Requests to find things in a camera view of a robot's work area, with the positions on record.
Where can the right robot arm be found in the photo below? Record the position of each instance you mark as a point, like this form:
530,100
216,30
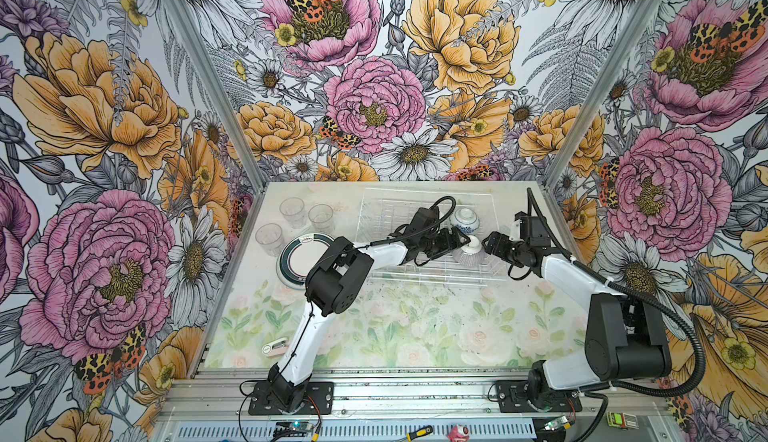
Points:
625,337

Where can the pink round object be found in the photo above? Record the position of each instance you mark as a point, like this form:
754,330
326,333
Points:
459,433

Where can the blue white porcelain bowl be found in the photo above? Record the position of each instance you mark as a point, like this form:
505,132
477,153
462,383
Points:
465,219

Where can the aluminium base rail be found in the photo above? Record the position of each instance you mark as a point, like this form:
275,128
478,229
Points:
217,394

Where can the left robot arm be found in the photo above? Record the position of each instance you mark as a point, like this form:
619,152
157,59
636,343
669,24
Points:
335,280

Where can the white wire dish rack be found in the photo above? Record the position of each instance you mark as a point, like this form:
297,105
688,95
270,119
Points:
387,213

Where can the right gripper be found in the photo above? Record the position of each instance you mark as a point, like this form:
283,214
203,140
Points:
496,244

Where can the small green display device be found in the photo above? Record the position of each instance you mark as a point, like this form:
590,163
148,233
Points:
621,420

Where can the yellow handled screwdriver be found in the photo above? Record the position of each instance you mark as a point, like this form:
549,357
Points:
417,434

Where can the green rimmed plate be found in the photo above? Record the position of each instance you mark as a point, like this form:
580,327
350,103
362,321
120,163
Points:
299,256

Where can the small pink white object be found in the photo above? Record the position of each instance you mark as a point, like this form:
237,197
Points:
276,348

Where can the clear glass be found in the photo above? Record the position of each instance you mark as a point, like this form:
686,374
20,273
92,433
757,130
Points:
321,217
294,212
270,237

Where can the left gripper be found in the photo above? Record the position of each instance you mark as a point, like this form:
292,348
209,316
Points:
447,243

